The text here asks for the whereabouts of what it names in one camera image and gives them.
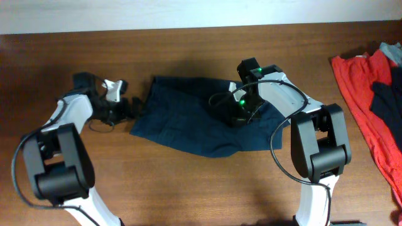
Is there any dark blue shirt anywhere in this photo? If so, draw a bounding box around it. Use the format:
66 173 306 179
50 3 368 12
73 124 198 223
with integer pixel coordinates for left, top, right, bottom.
130 77 284 158

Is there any red garment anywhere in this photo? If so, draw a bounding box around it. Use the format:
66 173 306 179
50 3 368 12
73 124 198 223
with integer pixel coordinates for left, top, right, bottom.
330 50 401 204

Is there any black garment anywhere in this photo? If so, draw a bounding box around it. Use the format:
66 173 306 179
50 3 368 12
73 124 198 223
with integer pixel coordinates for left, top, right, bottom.
370 67 401 150

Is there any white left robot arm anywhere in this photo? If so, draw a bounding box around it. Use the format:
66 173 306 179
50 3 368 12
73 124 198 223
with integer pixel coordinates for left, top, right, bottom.
11 72 141 226

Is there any grey garment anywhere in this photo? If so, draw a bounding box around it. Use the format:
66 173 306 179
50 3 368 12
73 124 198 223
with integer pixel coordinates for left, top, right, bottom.
379 42 402 67

